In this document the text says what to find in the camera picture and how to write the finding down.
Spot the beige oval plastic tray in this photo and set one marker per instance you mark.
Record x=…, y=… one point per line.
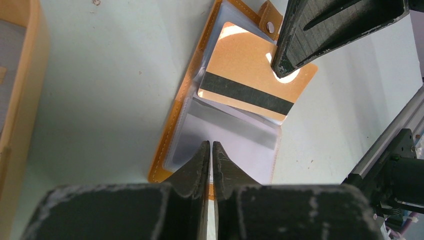
x=20, y=117

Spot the gold card with black stripe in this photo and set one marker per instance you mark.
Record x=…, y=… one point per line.
x=239, y=74

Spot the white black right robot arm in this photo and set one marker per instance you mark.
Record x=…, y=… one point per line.
x=390, y=174

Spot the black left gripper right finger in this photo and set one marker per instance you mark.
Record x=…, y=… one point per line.
x=248, y=210

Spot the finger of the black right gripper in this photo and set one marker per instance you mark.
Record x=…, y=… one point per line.
x=312, y=28

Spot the orange leather card holder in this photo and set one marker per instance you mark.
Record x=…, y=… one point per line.
x=250, y=140

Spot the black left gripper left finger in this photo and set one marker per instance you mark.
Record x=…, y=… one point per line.
x=175, y=209

